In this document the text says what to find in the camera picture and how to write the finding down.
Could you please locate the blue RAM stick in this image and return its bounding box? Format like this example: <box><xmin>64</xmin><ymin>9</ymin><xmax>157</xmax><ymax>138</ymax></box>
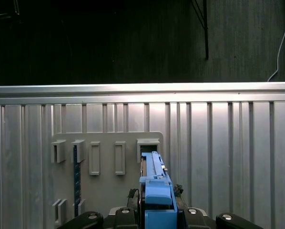
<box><xmin>72</xmin><ymin>145</ymin><xmax>83</xmax><ymax>214</ymax></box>

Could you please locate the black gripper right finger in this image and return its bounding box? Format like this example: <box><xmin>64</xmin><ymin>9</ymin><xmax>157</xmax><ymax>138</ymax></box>
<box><xmin>172</xmin><ymin>183</ymin><xmax>261</xmax><ymax>229</ymax></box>

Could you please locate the black metal rod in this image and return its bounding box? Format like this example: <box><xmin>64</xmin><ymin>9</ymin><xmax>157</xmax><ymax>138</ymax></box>
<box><xmin>192</xmin><ymin>0</ymin><xmax>210</xmax><ymax>60</ymax></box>

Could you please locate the white floor cable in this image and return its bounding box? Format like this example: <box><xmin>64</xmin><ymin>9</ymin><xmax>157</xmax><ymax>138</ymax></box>
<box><xmin>267</xmin><ymin>0</ymin><xmax>285</xmax><ymax>82</ymax></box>

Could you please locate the hard disk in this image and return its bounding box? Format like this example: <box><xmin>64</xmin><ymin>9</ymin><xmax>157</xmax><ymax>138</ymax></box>
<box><xmin>139</xmin><ymin>151</ymin><xmax>179</xmax><ymax>229</ymax></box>

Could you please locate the grey parts rack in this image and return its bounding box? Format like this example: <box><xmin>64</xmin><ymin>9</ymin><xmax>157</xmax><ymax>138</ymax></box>
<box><xmin>51</xmin><ymin>130</ymin><xmax>166</xmax><ymax>229</ymax></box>

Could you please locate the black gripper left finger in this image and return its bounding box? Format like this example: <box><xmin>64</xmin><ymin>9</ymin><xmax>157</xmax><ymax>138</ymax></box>
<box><xmin>58</xmin><ymin>187</ymin><xmax>143</xmax><ymax>229</ymax></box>

